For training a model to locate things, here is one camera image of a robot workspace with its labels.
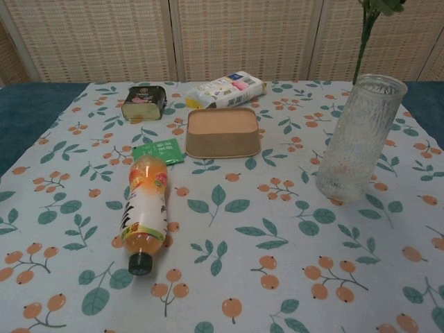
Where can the orange juice bottle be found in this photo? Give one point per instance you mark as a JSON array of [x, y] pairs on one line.
[[145, 208]]

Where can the green sachet packet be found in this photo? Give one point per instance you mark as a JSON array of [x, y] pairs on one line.
[[163, 151]]

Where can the transparent glass vase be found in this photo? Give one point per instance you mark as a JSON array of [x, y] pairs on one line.
[[357, 138]]

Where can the floral patterned tablecloth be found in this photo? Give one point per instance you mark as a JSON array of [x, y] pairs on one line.
[[222, 225]]

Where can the brown paper bowl box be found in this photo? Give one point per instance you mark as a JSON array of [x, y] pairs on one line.
[[223, 133]]

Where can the white snack package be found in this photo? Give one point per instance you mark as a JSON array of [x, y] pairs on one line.
[[225, 91]]

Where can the pink flower bouquet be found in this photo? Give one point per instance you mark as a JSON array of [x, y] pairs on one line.
[[367, 31]]

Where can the woven folding screen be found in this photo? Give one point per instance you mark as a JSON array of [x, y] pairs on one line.
[[222, 38]]

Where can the black tin can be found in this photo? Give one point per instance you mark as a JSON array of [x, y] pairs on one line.
[[143, 104]]

